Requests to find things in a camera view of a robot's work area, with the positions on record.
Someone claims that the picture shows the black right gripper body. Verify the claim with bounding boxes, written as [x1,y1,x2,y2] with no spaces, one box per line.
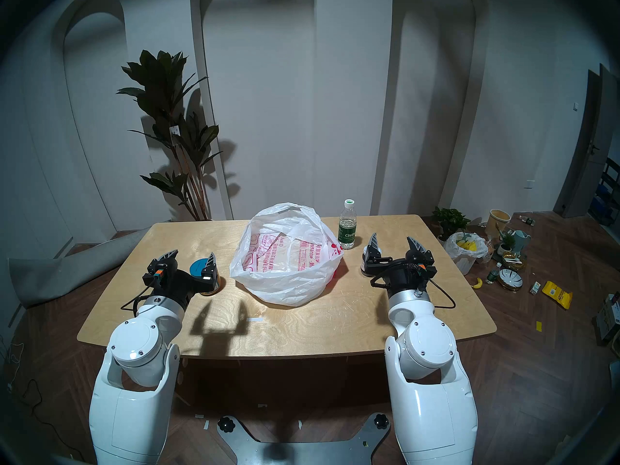
[361,255,437,293]

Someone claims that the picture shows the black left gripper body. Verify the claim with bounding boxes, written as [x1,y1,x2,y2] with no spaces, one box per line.
[143,261,221,310]

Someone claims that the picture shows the peanut butter jar blue lid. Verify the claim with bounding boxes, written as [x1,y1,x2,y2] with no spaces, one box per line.
[189,258,221,296]

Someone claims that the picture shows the water bottle green label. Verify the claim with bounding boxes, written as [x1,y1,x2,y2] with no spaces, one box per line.
[338,199,357,250]

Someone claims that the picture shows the white bin bag yellow contents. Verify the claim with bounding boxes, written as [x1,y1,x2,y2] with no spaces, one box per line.
[445,232,490,276]

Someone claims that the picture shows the white plastic bag red print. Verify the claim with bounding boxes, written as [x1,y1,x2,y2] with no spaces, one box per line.
[230,202,344,307]

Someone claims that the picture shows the small green bushy plant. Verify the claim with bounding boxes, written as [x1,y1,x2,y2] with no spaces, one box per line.
[433,206,471,242]

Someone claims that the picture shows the beige flower pot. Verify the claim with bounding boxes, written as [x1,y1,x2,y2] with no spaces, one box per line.
[486,209,512,239]

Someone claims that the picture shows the light wooden table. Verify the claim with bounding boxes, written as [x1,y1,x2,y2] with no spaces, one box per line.
[77,215,497,360]

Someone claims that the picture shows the grey rolled mat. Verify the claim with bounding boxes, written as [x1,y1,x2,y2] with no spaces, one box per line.
[9,227,151,309]

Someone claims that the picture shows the yellow snack packet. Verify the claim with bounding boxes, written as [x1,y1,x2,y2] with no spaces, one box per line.
[542,280,573,310]

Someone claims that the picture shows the tall dark leafy plant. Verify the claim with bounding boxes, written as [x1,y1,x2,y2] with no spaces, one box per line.
[116,50,223,221]

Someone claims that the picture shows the dark grey door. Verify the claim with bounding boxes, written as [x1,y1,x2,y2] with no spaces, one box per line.
[554,64,620,218]

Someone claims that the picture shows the dark shelf blue crates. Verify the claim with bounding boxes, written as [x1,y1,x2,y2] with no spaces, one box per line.
[588,157,620,227]

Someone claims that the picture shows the cardboard box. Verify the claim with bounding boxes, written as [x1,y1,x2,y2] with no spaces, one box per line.
[595,292,620,346]

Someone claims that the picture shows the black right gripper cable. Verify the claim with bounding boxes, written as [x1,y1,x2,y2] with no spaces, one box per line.
[371,263,457,310]

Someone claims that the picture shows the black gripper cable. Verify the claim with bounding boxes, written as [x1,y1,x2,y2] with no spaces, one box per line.
[120,285,155,317]
[371,263,457,310]

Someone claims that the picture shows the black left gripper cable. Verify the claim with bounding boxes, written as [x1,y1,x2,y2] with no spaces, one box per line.
[120,285,155,317]

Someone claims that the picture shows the thin black floor cable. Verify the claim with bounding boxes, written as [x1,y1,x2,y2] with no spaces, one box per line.
[0,333,83,462]

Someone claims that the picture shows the grey metal robot base plate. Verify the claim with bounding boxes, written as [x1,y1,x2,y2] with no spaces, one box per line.
[217,413,391,465]

